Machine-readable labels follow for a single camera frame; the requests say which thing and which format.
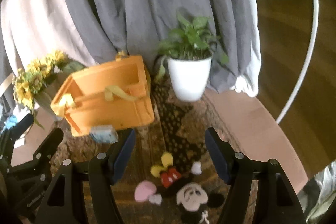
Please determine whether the white ribbed plant pot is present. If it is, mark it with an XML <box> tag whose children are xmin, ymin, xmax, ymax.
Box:
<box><xmin>167</xmin><ymin>57</ymin><xmax>212</xmax><ymax>102</ymax></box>

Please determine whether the green potted plant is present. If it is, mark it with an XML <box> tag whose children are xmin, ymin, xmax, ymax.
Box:
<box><xmin>154</xmin><ymin>9</ymin><xmax>229</xmax><ymax>83</ymax></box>

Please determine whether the blue cloth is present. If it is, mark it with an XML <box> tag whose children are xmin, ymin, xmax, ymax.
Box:
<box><xmin>2</xmin><ymin>115</ymin><xmax>18</xmax><ymax>132</ymax></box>

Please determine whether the white curved floor lamp pole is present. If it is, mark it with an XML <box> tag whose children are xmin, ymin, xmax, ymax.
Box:
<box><xmin>275</xmin><ymin>0</ymin><xmax>320</xmax><ymax>125</ymax></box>

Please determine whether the yellow sunflower bouquet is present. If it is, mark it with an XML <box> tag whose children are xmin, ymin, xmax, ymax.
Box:
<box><xmin>12</xmin><ymin>50</ymin><xmax>86</xmax><ymax>127</ymax></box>

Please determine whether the orange plastic crate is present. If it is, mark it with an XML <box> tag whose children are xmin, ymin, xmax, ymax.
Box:
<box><xmin>50</xmin><ymin>52</ymin><xmax>155</xmax><ymax>137</ymax></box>

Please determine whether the patterned paisley rug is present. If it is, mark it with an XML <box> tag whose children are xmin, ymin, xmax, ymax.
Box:
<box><xmin>48</xmin><ymin>77</ymin><xmax>259</xmax><ymax>224</ymax></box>

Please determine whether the white sheer curtain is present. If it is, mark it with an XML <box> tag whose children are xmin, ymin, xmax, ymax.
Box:
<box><xmin>0</xmin><ymin>0</ymin><xmax>117</xmax><ymax>109</ymax></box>

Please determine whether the tissue pack box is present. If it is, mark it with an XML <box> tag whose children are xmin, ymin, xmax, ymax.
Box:
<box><xmin>89</xmin><ymin>125</ymin><xmax>118</xmax><ymax>144</ymax></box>

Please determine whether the black yellow dotted cloth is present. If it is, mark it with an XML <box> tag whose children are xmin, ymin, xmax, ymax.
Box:
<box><xmin>151</xmin><ymin>84</ymin><xmax>206</xmax><ymax>173</ymax></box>

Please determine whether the pink white mushroom plush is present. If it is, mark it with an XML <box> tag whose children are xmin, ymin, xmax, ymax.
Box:
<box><xmin>134</xmin><ymin>180</ymin><xmax>162</xmax><ymax>205</ymax></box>

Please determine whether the mickey mouse plush toy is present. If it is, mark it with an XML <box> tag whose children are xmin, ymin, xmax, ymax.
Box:
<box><xmin>150</xmin><ymin>152</ymin><xmax>225</xmax><ymax>223</ymax></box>

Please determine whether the grey ribbed metal vase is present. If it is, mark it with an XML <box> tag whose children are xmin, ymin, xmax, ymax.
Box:
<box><xmin>35</xmin><ymin>89</ymin><xmax>62</xmax><ymax>121</ymax></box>

